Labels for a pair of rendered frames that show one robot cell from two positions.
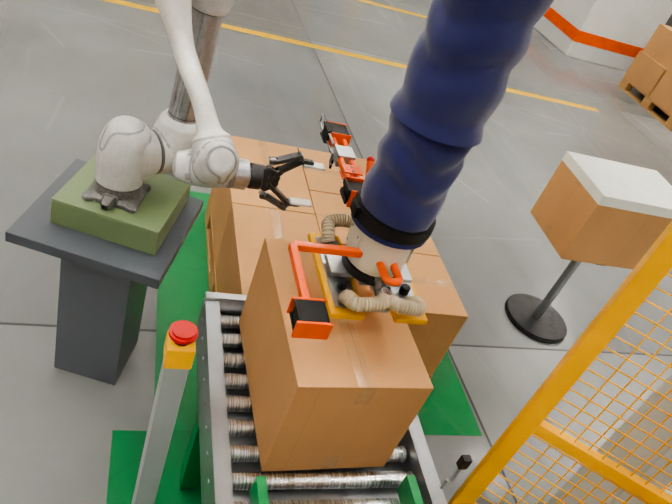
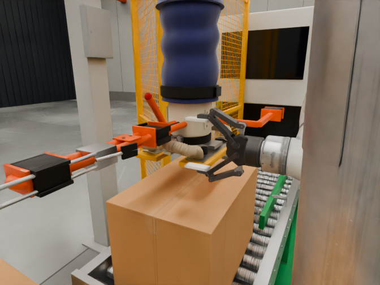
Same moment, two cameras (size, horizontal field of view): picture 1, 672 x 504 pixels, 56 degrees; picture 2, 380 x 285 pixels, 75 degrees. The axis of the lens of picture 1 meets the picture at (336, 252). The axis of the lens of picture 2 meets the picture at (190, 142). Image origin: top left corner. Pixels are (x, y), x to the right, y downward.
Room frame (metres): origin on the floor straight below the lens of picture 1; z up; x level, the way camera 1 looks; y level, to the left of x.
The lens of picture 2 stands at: (2.02, 0.68, 1.39)
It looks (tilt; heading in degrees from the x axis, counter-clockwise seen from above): 16 degrees down; 234
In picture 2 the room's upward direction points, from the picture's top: straight up
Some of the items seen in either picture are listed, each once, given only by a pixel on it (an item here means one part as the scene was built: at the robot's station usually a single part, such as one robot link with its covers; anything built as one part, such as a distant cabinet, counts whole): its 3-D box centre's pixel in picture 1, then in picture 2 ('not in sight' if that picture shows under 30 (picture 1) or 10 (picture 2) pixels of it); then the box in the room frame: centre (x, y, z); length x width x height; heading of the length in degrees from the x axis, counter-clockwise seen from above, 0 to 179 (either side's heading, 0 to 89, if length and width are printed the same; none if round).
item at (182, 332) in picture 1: (182, 334); not in sight; (1.04, 0.27, 1.02); 0.07 x 0.07 x 0.04
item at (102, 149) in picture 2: (343, 156); (97, 155); (1.87, 0.10, 1.19); 0.07 x 0.07 x 0.04; 26
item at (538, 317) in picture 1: (560, 282); not in sight; (3.12, -1.27, 0.31); 0.40 x 0.40 x 0.62
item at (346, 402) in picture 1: (323, 350); (193, 221); (1.44, -0.08, 0.75); 0.60 x 0.40 x 0.40; 27
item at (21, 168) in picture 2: (337, 134); (39, 172); (1.99, 0.15, 1.20); 0.08 x 0.07 x 0.05; 26
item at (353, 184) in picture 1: (358, 193); (151, 133); (1.67, 0.00, 1.20); 0.10 x 0.08 x 0.06; 116
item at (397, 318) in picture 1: (396, 276); (170, 142); (1.49, -0.19, 1.10); 0.34 x 0.10 x 0.05; 26
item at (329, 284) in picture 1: (336, 270); (211, 148); (1.41, -0.02, 1.10); 0.34 x 0.10 x 0.05; 26
